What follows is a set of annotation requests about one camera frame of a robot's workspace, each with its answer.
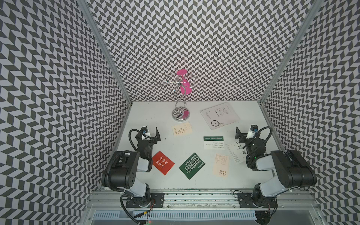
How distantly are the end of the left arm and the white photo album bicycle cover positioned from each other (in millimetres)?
408

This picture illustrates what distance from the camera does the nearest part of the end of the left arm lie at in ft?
2.25

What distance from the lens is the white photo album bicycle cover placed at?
3.43 ft
